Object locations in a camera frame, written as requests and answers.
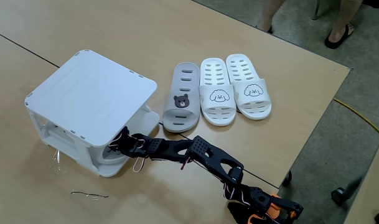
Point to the white dog slipper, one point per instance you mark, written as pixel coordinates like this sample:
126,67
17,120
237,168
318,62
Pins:
254,102
218,105

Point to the grey bear slipper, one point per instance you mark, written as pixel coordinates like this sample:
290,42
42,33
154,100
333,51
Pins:
114,158
181,115

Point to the clear tape strip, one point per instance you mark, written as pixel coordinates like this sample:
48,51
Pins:
56,158
86,194

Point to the black chair caster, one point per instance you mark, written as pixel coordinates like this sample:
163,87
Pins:
287,179
338,196

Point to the person's leg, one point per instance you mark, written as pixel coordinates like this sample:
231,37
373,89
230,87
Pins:
348,15
271,12

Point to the black sandal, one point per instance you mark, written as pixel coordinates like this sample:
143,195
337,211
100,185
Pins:
270,30
334,44

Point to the white two-tier shoe rack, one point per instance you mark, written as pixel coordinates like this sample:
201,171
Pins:
89,93

